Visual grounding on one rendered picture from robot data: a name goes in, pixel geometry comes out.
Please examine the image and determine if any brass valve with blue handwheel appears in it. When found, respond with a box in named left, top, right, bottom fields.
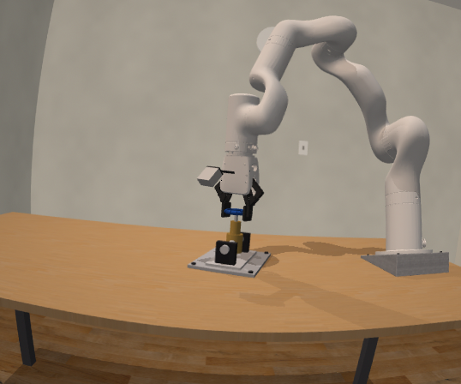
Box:
left=205, top=208, right=257, bottom=270

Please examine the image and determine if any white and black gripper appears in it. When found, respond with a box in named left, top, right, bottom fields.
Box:
left=214, top=153, right=264, bottom=221

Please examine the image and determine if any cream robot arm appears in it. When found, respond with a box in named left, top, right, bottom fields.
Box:
left=225, top=15, right=433, bottom=255

